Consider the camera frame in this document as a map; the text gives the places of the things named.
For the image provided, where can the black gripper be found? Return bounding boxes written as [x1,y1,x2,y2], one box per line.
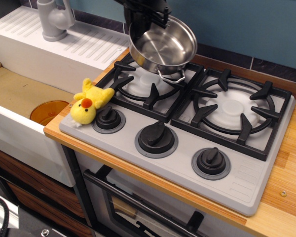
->
[115,0,172,41]

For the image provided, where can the black right stove knob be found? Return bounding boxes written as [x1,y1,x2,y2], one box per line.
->
[191,147,231,181]

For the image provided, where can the yellow stuffed duck toy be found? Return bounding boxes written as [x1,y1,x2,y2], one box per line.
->
[70,78,115,127]

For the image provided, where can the oven door with black handle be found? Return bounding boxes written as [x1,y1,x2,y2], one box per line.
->
[82,165,228,237]

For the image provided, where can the black braided cable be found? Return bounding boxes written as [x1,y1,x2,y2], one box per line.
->
[0,195,10,237]

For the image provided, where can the black burner grate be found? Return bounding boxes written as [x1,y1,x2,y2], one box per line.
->
[96,54,204,123]
[171,68,293,161]

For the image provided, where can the white toy sink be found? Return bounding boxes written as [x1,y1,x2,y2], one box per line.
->
[0,6,129,187]

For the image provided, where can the black left stove knob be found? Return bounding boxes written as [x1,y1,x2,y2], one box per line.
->
[91,106,126,134]

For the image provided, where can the orange plastic plate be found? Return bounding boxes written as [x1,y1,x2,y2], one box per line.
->
[30,100,69,126]

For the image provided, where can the stainless steel pan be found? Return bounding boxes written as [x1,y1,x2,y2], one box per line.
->
[129,16,197,84]

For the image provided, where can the black right burner grate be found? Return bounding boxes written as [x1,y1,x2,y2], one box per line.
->
[171,68,293,161]

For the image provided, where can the grey toy faucet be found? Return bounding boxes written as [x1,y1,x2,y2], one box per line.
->
[37,0,75,41]

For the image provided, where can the black middle stove knob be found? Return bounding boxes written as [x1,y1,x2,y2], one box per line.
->
[135,121,179,159]

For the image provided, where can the wooden drawer fronts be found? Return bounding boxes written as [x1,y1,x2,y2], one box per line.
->
[0,150,94,237]

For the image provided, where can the black left burner grate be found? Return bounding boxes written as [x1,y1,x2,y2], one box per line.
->
[96,54,204,123]

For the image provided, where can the black stove knob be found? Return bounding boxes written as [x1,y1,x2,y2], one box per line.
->
[91,106,126,134]
[135,121,179,159]
[191,147,231,181]

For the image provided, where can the grey toy stove top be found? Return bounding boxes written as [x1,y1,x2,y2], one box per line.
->
[59,55,296,216]

